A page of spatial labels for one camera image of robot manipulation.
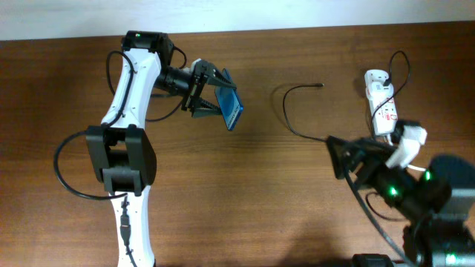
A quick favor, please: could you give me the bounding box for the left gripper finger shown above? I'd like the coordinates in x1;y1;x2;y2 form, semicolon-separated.
207;68;237;89
191;98;222;118

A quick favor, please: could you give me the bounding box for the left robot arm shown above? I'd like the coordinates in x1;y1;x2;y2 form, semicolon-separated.
85;30;240;266

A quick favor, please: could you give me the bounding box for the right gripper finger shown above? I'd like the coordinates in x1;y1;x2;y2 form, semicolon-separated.
325;136;358;179
391;119;419;143

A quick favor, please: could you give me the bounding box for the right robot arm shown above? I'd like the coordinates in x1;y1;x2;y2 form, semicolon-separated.
325;120;474;266

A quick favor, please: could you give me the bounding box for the blue-screen Samsung smartphone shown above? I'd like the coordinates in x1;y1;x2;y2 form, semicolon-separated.
214;87;244;131

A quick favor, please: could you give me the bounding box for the white USB charger adapter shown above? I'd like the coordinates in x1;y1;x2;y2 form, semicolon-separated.
366;81;394;100

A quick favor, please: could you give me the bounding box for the black USB charging cable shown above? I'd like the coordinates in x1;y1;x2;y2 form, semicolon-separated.
282;50;411;143

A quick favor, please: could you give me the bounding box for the white power strip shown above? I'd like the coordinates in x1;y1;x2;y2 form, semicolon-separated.
364;69;398;136

